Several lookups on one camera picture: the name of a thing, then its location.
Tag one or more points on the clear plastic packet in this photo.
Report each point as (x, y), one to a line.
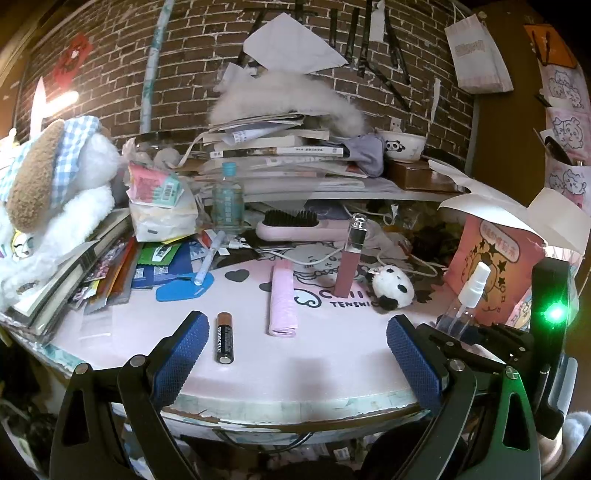
(96, 323)

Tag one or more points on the clear spray bottle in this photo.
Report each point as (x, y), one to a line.
(464, 304)

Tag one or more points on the white panda bowl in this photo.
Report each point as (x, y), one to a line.
(404, 146)

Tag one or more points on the brown snack strips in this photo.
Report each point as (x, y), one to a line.
(117, 277)

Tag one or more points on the pink printed desk mat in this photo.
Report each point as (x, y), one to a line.
(295, 369)

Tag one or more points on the red wall decoration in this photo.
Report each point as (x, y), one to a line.
(71, 57)

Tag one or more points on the blue plastic card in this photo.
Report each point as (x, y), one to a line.
(178, 290)

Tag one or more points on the grey fluffy fur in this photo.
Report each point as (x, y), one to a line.
(281, 94)

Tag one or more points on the blue sachet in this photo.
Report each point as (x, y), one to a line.
(178, 267)

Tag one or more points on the person's right forearm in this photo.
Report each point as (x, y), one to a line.
(577, 436)

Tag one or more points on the pink hair brush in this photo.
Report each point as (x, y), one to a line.
(295, 228)

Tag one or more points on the purple cloth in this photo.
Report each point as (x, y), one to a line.
(367, 152)

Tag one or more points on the clear water bottle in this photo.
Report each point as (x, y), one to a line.
(227, 203)

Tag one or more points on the white glowing lamp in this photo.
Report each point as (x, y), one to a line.
(48, 104)

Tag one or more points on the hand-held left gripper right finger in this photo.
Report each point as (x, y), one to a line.
(413, 364)

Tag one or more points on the green sachet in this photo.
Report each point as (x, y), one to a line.
(159, 254)

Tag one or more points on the pink lip gloss tube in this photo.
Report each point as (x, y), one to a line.
(347, 267)

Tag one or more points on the white shelf board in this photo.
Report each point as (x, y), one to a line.
(351, 195)

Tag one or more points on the white hanging paper bag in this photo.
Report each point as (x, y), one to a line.
(478, 55)

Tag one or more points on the brown wooden box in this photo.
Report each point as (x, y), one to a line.
(422, 176)

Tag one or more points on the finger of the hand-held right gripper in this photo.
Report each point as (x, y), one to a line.
(489, 348)

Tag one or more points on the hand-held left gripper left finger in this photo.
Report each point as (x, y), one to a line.
(182, 355)

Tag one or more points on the white paper sheet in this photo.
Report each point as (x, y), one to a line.
(288, 44)

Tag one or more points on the white plush dog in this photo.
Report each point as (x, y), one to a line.
(64, 203)

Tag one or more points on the white plastic bag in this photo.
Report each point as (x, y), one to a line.
(161, 221)

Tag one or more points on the cartoon print wall organizer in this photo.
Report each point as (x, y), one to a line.
(565, 124)

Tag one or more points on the pink and green snack packet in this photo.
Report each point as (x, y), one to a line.
(150, 184)

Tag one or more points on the rolled poster tube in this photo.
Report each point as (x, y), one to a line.
(154, 69)

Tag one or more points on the pile of large books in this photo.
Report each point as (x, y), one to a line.
(55, 286)

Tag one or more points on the small panda plush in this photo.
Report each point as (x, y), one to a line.
(392, 287)

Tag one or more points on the black and copper battery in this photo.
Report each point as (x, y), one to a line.
(224, 339)

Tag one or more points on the pink printed paper bag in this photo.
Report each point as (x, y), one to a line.
(501, 272)

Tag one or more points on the stack of books and papers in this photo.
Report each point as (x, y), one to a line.
(277, 157)

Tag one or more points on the pink cloth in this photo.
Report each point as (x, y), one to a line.
(282, 300)

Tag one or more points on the white marker pen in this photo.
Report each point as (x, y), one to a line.
(208, 258)

